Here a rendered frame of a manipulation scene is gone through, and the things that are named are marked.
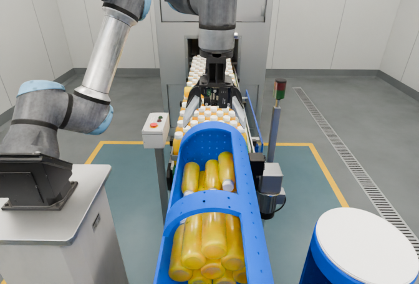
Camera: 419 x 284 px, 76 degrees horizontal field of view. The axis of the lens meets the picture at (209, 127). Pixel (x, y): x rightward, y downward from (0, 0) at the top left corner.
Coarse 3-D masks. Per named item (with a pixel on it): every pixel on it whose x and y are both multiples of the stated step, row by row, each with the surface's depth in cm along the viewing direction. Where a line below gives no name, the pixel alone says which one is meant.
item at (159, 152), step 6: (156, 150) 142; (162, 150) 144; (156, 156) 144; (162, 156) 144; (156, 162) 146; (162, 162) 146; (162, 168) 148; (162, 174) 150; (162, 180) 152; (162, 186) 154; (162, 192) 157; (162, 198) 159; (162, 204) 161; (162, 210) 164
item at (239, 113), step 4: (236, 100) 63; (232, 104) 64; (236, 104) 64; (232, 108) 64; (236, 108) 62; (240, 108) 64; (236, 112) 65; (240, 112) 63; (236, 116) 65; (240, 116) 61; (244, 116) 65; (240, 120) 66; (244, 120) 66; (240, 124) 66; (244, 124) 66; (244, 128) 67
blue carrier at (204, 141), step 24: (192, 144) 113; (216, 144) 112; (240, 144) 100; (240, 168) 85; (216, 192) 72; (240, 192) 75; (168, 216) 74; (240, 216) 68; (168, 240) 79; (264, 240) 69; (168, 264) 75; (264, 264) 60
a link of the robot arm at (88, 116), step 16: (112, 0) 82; (128, 0) 83; (144, 0) 86; (112, 16) 84; (128, 16) 84; (144, 16) 90; (112, 32) 84; (128, 32) 89; (96, 48) 85; (112, 48) 85; (96, 64) 85; (112, 64) 87; (96, 80) 85; (112, 80) 90; (80, 96) 84; (96, 96) 85; (80, 112) 83; (96, 112) 86; (112, 112) 92; (64, 128) 84; (80, 128) 86; (96, 128) 88
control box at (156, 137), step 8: (152, 120) 137; (168, 120) 145; (144, 128) 129; (152, 128) 129; (160, 128) 129; (168, 128) 145; (144, 136) 129; (152, 136) 129; (160, 136) 129; (144, 144) 131; (152, 144) 131; (160, 144) 131
